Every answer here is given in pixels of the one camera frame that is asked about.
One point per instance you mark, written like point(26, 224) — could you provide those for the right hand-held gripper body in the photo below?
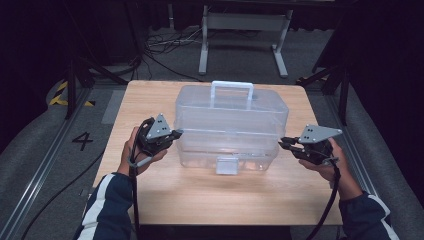
point(318, 143)

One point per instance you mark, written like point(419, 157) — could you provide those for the grey tape piece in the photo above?
point(85, 192)

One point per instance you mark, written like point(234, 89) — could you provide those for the clear plastic storage box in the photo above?
point(231, 130)

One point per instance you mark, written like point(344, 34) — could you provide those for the person's left hand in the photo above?
point(128, 156)

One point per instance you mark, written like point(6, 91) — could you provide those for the metal floor rail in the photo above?
point(358, 165)
point(41, 170)

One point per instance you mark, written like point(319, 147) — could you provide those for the person's right hand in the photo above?
point(340, 173)

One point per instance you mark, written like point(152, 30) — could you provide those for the grey metal post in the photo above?
point(170, 16)

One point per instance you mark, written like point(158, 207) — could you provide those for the grey metal table frame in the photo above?
point(245, 21)

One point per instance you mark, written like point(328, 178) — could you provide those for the black metal stand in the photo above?
point(343, 96)
point(71, 90)

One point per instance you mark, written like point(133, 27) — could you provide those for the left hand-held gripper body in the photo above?
point(155, 133)

